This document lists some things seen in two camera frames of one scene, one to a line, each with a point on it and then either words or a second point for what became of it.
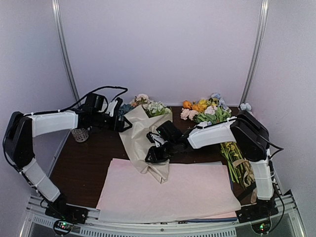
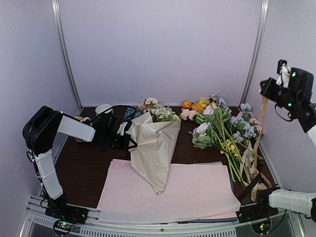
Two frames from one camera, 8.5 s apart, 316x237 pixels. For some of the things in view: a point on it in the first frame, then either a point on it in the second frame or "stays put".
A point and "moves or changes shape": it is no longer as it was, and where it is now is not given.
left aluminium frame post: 55,5 stays put
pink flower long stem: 139,99 to 150,102
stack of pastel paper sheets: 195,191 stays put
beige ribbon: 249,177 moves or changes shape
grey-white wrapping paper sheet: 135,139 moves or changes shape
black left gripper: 119,128 to 125,144
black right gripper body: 165,154 to 287,99
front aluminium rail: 37,223 stays put
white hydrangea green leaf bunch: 153,108 to 161,113
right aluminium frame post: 261,23 stays put
